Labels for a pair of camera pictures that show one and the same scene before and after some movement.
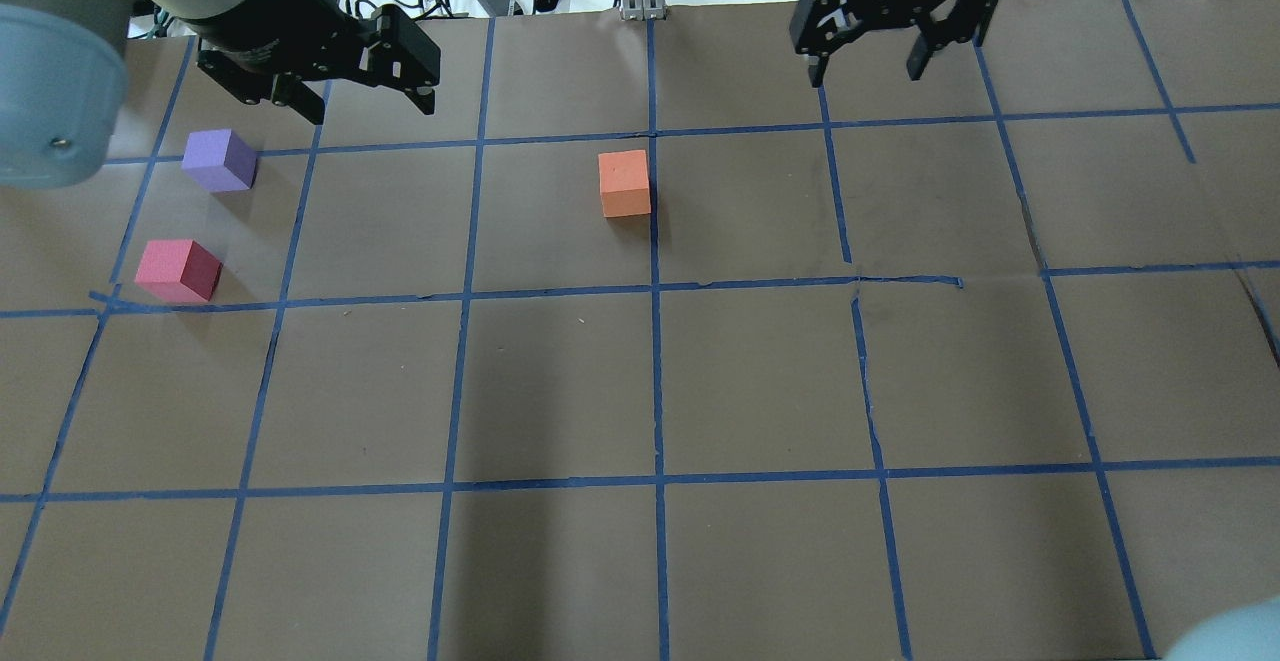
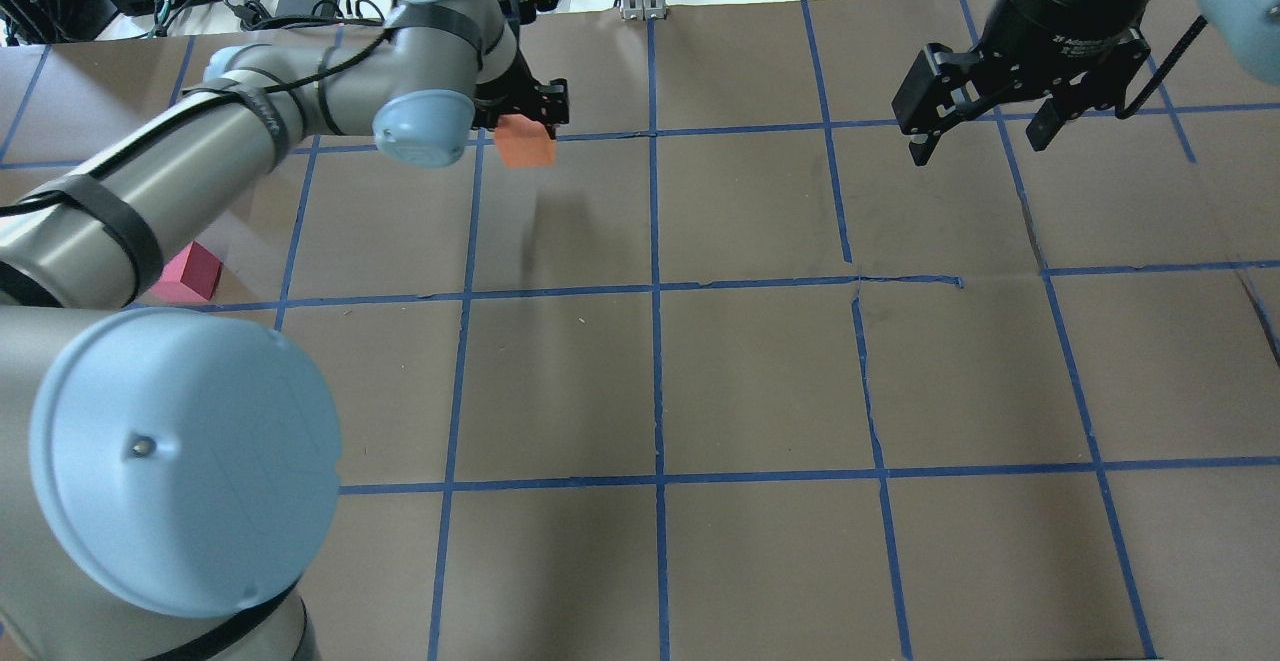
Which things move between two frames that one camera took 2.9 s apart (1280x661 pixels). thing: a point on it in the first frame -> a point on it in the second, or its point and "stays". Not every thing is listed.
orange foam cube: (624, 183) -> (524, 142)
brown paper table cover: (646, 346) stays
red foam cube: (180, 269) stays
